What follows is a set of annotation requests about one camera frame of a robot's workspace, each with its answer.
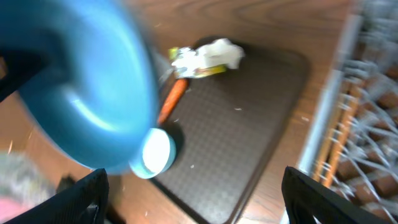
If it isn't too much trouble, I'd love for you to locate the light blue rice bowl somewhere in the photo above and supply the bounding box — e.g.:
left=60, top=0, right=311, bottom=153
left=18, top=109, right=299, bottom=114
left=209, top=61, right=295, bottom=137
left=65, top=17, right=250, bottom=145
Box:
left=129, top=128, right=177, bottom=179

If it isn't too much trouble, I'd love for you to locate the crumpled foil snack wrapper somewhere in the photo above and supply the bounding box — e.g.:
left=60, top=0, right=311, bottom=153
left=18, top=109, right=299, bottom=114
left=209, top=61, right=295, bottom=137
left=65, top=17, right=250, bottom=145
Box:
left=168, top=47, right=227, bottom=79

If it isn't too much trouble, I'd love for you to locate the blue plate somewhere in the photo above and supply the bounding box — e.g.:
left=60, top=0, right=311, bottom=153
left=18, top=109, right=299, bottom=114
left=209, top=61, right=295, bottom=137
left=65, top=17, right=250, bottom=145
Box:
left=1, top=0, right=159, bottom=174

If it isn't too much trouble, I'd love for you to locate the crumpled white tissue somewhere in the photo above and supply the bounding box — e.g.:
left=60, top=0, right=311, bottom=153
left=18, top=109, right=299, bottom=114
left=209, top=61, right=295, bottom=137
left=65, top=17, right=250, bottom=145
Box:
left=172, top=38, right=245, bottom=70

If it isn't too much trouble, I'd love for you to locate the grey dishwasher rack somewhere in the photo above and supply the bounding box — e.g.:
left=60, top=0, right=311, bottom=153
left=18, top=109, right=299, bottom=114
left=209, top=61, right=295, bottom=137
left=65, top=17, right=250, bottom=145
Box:
left=297, top=0, right=397, bottom=223

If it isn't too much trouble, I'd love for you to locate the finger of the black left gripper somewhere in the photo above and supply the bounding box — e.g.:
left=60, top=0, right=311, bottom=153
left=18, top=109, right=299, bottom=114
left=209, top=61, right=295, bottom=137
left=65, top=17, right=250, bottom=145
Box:
left=1, top=49, right=47, bottom=101

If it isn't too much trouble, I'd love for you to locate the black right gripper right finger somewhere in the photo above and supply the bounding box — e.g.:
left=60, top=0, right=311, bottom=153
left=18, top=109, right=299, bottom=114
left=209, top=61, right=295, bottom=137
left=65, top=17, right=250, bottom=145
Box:
left=281, top=166, right=395, bottom=224

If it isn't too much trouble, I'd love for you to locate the orange carrot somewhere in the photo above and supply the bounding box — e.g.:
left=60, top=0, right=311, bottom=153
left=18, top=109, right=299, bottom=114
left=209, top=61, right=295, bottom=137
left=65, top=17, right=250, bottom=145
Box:
left=157, top=78, right=189, bottom=125

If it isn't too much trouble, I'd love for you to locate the wooden chopstick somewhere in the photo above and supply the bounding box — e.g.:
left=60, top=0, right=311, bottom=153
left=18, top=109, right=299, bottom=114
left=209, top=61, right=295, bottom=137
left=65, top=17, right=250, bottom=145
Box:
left=312, top=94, right=359, bottom=187

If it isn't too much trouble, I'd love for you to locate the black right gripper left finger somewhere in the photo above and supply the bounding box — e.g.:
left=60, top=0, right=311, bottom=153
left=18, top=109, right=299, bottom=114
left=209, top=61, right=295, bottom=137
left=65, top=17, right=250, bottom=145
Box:
left=1, top=169, right=109, bottom=224

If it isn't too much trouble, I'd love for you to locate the brown serving tray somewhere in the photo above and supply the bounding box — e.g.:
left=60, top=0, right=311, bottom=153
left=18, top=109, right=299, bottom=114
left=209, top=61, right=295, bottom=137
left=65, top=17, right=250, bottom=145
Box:
left=152, top=42, right=310, bottom=223

